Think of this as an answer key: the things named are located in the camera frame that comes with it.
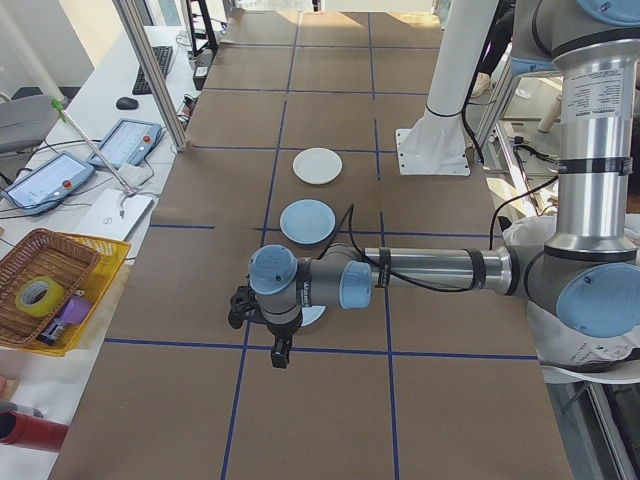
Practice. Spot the white round plate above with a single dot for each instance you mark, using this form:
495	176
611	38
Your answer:
317	166

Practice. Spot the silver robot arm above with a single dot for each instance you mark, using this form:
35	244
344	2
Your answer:
425	267

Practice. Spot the yellow plastic crate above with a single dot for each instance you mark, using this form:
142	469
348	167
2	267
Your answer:
109	260

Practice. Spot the purple box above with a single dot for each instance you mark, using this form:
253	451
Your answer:
75	310

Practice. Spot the white laptop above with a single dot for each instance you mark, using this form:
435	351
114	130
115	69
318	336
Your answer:
110	215

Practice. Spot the white cloth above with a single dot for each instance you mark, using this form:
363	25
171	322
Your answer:
135	175

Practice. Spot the small black device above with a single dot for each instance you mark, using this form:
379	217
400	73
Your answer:
50	332

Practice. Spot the yellow-green tape roll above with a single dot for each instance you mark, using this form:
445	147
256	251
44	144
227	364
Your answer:
53	300

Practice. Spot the red cylinder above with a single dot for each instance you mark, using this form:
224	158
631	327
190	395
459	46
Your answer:
35	430

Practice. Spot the blue-grey teach pendant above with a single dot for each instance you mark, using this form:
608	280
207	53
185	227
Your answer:
45	180
125	140

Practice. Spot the brown wicker basket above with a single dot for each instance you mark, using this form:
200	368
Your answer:
30	255

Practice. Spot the thin metal rod green clip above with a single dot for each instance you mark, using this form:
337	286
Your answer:
92	147

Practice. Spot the black box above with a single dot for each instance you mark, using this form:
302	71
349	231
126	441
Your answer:
201	75

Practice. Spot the black computer mouse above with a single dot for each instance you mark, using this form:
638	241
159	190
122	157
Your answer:
127	103

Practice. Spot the person in white hoodie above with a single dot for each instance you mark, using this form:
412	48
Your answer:
575	350

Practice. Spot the black keyboard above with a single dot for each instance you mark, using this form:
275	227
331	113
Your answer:
155	65

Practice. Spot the white chair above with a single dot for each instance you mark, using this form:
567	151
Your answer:
590	376

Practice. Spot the black metal stand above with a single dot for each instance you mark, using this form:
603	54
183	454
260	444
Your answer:
205	40

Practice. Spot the grey fabric chair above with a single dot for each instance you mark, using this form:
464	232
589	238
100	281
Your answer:
20	120

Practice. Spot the aluminium profile post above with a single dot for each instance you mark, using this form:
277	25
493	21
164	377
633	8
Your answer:
155	75

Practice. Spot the white pedestal column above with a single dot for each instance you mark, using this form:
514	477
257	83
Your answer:
450	75

